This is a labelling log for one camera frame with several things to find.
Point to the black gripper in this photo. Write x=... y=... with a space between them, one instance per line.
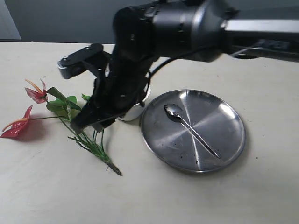
x=129 y=63

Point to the artificial red anthurium plant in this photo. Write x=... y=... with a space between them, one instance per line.
x=63 y=108

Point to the small stainless steel spoon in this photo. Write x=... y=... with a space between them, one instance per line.
x=176 y=112

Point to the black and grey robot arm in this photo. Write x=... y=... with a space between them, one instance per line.
x=197 y=30

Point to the white plastic flower pot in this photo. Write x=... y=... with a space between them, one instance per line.
x=138 y=108

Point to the round stainless steel plate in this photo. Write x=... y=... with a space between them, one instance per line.
x=214 y=119

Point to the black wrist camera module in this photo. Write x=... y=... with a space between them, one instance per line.
x=92 y=58

